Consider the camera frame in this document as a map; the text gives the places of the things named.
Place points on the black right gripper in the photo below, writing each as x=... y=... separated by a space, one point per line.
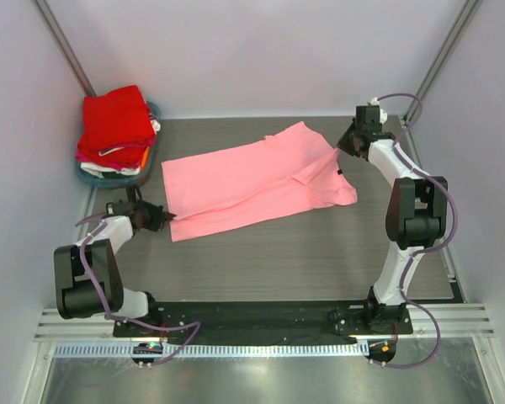
x=349 y=140

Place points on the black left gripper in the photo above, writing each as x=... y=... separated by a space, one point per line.
x=155 y=216

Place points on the pink t-shirt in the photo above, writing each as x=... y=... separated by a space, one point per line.
x=284 y=174

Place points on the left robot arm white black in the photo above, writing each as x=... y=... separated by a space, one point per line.
x=87 y=278

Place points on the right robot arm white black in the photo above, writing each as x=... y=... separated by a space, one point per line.
x=415 y=219

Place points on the orange folded t-shirt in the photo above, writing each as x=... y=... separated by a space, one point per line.
x=145 y=158

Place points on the white folded t-shirt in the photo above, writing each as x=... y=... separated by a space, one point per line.
x=99 y=171

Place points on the teal plastic basket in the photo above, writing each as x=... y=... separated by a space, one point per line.
x=110 y=180

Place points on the red folded t-shirt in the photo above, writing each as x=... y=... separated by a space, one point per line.
x=119 y=119

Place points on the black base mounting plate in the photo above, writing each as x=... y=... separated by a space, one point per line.
x=294 y=323

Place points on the white slotted cable duct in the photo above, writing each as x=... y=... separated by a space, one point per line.
x=138 y=350

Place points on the aluminium frame rail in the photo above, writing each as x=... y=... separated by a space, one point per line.
x=53 y=328

